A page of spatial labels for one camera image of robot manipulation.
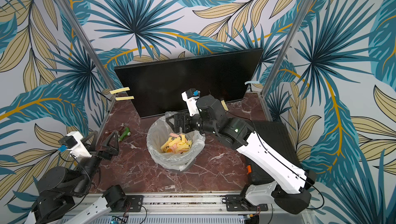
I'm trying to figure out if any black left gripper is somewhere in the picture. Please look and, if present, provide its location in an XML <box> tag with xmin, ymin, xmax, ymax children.
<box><xmin>74</xmin><ymin>129</ymin><xmax>121</xmax><ymax>195</ymax></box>

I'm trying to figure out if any yellow sticky note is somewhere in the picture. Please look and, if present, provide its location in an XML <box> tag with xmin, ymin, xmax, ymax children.
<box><xmin>115</xmin><ymin>96</ymin><xmax>135</xmax><ymax>101</ymax></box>
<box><xmin>221</xmin><ymin>100</ymin><xmax>229</xmax><ymax>112</ymax></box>
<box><xmin>109</xmin><ymin>87</ymin><xmax>130</xmax><ymax>95</ymax></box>

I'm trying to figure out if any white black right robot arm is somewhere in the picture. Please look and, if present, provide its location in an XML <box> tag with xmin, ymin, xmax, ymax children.
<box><xmin>166</xmin><ymin>91</ymin><xmax>316</xmax><ymax>214</ymax></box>

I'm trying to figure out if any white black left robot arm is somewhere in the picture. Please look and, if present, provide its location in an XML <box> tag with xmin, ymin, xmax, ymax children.
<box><xmin>25</xmin><ymin>131</ymin><xmax>119</xmax><ymax>224</ymax></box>

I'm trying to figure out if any pile of discarded sticky notes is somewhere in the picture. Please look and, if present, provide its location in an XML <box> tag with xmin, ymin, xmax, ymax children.
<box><xmin>160</xmin><ymin>133</ymin><xmax>192</xmax><ymax>154</ymax></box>

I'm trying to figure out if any black computer monitor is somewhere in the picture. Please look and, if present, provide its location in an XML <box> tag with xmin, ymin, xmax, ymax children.
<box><xmin>114</xmin><ymin>48</ymin><xmax>263</xmax><ymax>118</ymax></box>

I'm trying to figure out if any clear plastic bin liner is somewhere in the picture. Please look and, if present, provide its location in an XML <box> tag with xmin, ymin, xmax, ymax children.
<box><xmin>146</xmin><ymin>112</ymin><xmax>206</xmax><ymax>172</ymax></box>

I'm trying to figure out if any green toy car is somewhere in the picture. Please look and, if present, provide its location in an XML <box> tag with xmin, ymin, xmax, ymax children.
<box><xmin>118</xmin><ymin>127</ymin><xmax>131</xmax><ymax>142</ymax></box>

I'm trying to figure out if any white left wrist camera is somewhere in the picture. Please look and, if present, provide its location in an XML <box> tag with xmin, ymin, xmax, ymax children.
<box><xmin>58</xmin><ymin>131</ymin><xmax>92</xmax><ymax>159</ymax></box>

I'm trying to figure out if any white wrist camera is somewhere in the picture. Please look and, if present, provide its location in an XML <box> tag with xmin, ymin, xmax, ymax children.
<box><xmin>58</xmin><ymin>131</ymin><xmax>92</xmax><ymax>159</ymax></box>
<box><xmin>181</xmin><ymin>88</ymin><xmax>200</xmax><ymax>117</ymax></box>

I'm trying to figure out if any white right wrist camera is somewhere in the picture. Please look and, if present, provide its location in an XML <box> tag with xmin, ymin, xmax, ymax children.
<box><xmin>181</xmin><ymin>88</ymin><xmax>200</xmax><ymax>117</ymax></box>

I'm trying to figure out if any aluminium frame post left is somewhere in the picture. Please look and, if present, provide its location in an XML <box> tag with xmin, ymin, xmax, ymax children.
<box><xmin>55</xmin><ymin>0</ymin><xmax>115</xmax><ymax>91</ymax></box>

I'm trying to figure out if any aluminium frame post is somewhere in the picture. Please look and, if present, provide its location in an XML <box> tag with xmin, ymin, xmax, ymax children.
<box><xmin>261</xmin><ymin>0</ymin><xmax>314</xmax><ymax>100</ymax></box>
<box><xmin>55</xmin><ymin>0</ymin><xmax>115</xmax><ymax>91</ymax></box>

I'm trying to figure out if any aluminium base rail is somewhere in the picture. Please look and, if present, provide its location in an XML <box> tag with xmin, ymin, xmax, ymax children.
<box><xmin>93</xmin><ymin>191</ymin><xmax>318</xmax><ymax>224</ymax></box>

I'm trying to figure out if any aluminium frame post right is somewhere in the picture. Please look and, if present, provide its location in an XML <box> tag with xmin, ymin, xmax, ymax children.
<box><xmin>261</xmin><ymin>0</ymin><xmax>314</xmax><ymax>100</ymax></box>

